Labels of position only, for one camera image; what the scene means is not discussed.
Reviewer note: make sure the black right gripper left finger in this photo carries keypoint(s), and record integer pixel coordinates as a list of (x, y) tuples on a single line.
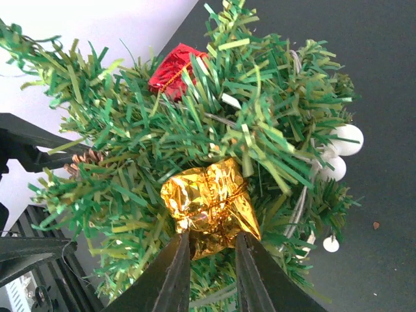
[(164, 285)]

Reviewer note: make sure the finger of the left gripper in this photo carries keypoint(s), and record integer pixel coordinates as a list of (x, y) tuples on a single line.
[(19, 255), (21, 140)]

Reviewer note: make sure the small green christmas tree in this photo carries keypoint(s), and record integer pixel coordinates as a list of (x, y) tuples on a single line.
[(111, 107)]

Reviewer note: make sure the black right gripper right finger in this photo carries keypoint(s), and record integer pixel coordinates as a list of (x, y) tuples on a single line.
[(261, 283)]

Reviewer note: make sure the brown pine cone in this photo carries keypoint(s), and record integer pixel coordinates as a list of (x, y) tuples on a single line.
[(89, 156)]

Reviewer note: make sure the white ball string lights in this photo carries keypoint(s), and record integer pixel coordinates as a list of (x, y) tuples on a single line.
[(280, 113)]

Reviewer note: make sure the gold foil gift box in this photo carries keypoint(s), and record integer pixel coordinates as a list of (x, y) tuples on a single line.
[(211, 203)]

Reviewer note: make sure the red foil gift box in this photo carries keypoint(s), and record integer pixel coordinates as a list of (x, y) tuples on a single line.
[(167, 77)]

